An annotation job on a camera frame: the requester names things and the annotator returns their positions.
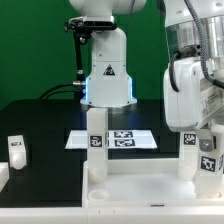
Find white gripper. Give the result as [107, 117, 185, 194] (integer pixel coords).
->
[163, 58, 215, 152]

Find white desk top panel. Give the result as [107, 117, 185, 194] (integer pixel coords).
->
[82, 158, 224, 208]

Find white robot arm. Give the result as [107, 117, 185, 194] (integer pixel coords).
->
[67, 0, 224, 152]

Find white left corner block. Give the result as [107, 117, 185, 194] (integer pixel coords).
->
[0, 162, 9, 192]

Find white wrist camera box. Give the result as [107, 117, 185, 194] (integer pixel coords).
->
[199, 78, 224, 120]

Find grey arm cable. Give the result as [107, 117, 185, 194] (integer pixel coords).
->
[168, 0, 224, 93]

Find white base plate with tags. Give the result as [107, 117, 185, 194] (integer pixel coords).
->
[65, 130, 157, 149]

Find white front rail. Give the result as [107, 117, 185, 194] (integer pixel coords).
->
[0, 206, 224, 224]

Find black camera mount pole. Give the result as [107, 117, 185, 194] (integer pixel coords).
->
[73, 32, 85, 82]

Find black cables behind base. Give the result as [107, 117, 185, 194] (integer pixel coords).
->
[38, 83, 83, 100]

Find black camera on mount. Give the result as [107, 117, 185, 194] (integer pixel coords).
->
[64, 16, 117, 33]

